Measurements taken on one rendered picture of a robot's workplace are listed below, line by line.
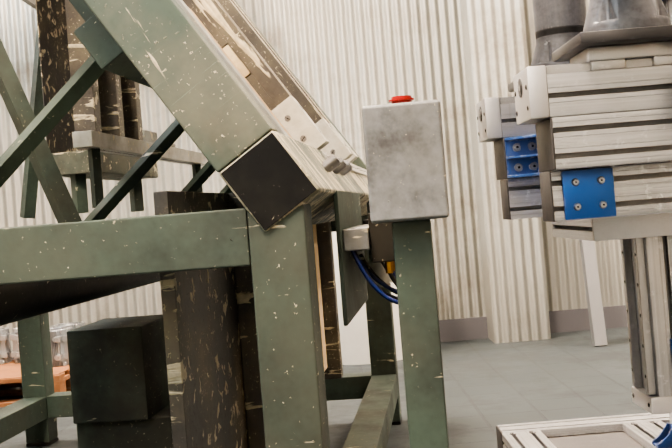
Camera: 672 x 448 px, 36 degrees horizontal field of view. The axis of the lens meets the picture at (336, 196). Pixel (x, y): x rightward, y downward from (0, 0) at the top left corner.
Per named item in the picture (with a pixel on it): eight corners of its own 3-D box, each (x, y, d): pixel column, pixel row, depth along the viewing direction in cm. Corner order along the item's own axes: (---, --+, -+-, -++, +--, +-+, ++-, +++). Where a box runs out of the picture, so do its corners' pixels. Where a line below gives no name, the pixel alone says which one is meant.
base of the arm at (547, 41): (590, 76, 241) (586, 33, 241) (607, 67, 226) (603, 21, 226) (525, 81, 241) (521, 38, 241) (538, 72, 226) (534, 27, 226)
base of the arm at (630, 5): (656, 41, 192) (651, -13, 192) (684, 26, 177) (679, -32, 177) (574, 47, 192) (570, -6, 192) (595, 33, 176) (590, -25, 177)
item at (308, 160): (264, 234, 159) (320, 190, 158) (216, 173, 160) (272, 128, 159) (367, 215, 378) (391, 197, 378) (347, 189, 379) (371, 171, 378)
